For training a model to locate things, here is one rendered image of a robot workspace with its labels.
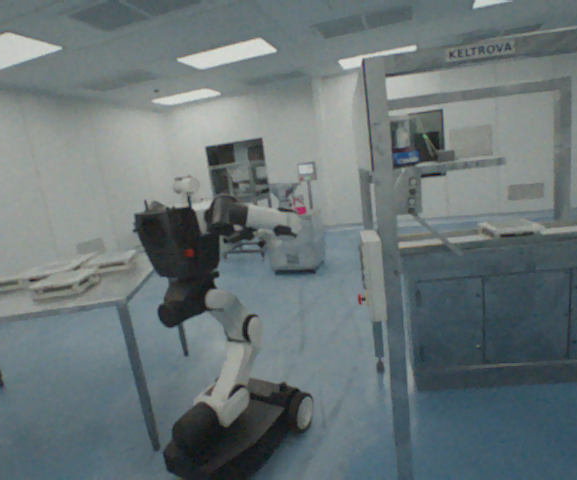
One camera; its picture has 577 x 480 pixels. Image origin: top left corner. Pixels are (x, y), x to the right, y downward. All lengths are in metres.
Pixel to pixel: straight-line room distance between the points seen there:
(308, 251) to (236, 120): 4.06
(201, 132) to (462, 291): 6.90
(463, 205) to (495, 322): 5.06
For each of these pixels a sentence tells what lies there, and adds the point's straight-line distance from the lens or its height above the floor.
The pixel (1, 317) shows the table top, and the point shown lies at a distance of 2.16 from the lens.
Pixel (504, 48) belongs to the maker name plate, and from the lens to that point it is 1.32.
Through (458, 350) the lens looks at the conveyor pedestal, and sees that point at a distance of 2.30.
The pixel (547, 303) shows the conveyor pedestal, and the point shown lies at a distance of 2.35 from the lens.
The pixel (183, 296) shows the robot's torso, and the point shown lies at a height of 0.90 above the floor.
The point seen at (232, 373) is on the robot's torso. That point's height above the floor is 0.40.
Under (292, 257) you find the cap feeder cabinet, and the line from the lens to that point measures 4.65.
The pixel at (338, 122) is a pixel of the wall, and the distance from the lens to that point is 7.21.
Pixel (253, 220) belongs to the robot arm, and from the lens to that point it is 1.48.
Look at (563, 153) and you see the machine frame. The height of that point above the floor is 1.26.
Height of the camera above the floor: 1.37
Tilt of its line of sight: 11 degrees down
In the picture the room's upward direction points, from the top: 7 degrees counter-clockwise
